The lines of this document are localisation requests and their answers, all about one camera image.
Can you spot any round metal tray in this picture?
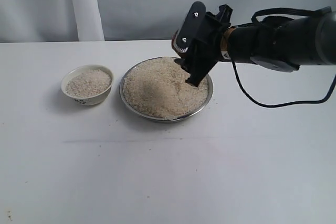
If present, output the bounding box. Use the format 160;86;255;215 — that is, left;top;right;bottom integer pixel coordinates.
119;56;214;124

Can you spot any rice in bowl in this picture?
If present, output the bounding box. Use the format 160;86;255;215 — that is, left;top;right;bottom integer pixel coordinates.
65;69;112;98

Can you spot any brown wooden cup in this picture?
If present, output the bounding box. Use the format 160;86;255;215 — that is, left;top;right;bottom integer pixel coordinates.
171;30;181;57

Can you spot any black camera cable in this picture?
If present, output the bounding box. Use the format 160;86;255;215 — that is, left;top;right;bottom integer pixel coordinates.
230;7;336;108

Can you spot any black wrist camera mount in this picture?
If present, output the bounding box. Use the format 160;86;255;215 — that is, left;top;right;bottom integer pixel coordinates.
176;1;206;54

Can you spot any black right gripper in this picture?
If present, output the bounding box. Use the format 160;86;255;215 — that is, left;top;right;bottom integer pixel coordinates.
174;4;259;87

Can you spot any rice heap in tray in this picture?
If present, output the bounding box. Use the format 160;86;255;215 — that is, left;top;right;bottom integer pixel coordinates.
122;56;209;119

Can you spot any white floral ceramic bowl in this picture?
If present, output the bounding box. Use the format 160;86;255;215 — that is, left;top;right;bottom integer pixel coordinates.
61;65;113;106

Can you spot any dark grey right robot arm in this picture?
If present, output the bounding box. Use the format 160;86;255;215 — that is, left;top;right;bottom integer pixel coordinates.
172;2;335;87

